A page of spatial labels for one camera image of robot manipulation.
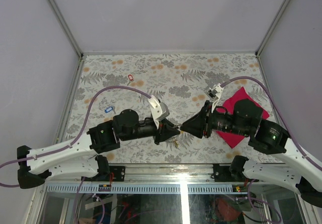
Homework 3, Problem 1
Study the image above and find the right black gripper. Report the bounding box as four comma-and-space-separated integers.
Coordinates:
179, 99, 250, 138

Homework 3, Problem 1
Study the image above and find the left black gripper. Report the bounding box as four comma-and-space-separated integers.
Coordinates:
122, 119, 182, 146

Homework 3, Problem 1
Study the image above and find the blue tag key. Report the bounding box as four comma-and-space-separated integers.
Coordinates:
104, 106, 115, 113

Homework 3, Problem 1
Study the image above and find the silver keyring bunch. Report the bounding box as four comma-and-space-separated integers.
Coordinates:
174, 124, 182, 131

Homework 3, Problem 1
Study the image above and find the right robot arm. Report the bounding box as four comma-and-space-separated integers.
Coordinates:
181, 99, 321, 207

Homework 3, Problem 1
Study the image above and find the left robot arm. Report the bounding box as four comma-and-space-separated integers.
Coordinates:
17, 109, 180, 189

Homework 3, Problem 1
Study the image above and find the pink cloth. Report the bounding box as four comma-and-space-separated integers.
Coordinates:
214, 87, 269, 148

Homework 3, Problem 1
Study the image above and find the floral table mat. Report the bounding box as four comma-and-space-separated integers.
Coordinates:
64, 53, 278, 164

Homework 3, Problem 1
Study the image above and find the red tag key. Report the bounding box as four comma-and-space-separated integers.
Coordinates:
127, 74, 134, 85

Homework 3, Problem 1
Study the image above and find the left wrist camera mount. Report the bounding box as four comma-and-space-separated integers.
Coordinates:
148, 95, 170, 129

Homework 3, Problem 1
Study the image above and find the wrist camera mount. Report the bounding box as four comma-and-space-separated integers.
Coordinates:
148, 95, 170, 129
205, 84, 224, 113

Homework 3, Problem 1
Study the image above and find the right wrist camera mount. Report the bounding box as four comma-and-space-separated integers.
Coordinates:
205, 84, 224, 113

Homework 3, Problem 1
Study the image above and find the aluminium front rail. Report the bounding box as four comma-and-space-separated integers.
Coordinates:
83, 163, 309, 186

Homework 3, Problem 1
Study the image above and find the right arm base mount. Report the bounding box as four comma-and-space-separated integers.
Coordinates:
211, 164, 253, 182

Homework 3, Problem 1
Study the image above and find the slotted cable duct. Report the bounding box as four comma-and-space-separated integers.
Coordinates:
46, 183, 233, 194

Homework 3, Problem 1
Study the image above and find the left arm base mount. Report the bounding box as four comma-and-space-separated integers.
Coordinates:
97, 166, 126, 183

